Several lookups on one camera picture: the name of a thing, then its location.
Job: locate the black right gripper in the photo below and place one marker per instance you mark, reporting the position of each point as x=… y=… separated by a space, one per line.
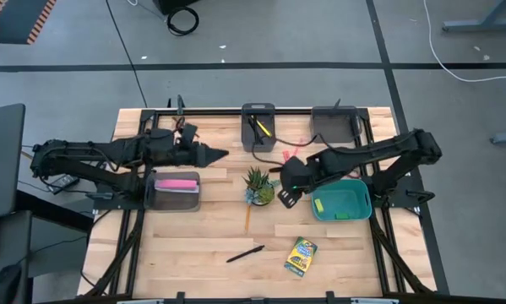
x=299 y=173

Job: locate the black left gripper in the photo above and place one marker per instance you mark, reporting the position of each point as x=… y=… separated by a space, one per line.
x=185 y=155

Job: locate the yellow eraser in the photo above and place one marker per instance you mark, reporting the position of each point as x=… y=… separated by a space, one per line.
x=319 y=205

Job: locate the grey translucent plastic bin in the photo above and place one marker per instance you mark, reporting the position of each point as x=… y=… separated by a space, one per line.
x=269 y=145
x=172 y=202
x=333 y=124

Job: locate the pink marker bar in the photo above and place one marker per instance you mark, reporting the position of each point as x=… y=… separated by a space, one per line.
x=175 y=185

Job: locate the teal plastic bin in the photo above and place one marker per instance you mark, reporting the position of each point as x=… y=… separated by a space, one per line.
x=349 y=198

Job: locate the yellow highlighter pen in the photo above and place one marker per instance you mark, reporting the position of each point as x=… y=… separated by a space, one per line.
x=264 y=128

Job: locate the green eraser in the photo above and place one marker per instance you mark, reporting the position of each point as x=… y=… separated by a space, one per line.
x=342 y=215

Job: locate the orange pencil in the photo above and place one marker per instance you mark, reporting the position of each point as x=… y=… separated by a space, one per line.
x=248 y=219

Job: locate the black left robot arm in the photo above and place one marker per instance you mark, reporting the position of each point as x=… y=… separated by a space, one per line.
x=88 y=154

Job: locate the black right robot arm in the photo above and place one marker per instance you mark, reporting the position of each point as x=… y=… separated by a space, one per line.
x=375 y=150

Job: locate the potted succulent plant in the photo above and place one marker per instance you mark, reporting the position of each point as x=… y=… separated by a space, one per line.
x=259 y=190

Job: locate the red scissors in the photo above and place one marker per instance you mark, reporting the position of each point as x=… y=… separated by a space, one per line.
x=353 y=174

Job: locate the yellow green crayon box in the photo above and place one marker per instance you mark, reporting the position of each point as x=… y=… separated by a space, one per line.
x=300 y=256

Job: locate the black power adapter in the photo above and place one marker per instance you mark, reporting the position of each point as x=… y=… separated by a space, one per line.
x=63 y=184

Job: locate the black box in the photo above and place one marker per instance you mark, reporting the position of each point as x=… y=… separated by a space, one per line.
x=172 y=5

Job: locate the dark grey desk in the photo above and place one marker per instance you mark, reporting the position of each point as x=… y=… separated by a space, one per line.
x=7 y=245

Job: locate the grey table leg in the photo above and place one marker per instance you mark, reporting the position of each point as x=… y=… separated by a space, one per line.
x=480 y=26

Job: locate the black mat orange striped edge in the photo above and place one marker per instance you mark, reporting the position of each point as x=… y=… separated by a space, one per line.
x=16 y=21

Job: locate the black computer mouse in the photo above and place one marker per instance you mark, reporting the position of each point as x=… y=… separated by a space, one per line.
x=5 y=285

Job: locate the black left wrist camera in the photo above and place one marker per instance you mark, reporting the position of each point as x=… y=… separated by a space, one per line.
x=189 y=134

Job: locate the black table frame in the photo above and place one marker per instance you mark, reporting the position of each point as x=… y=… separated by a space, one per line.
x=219 y=111

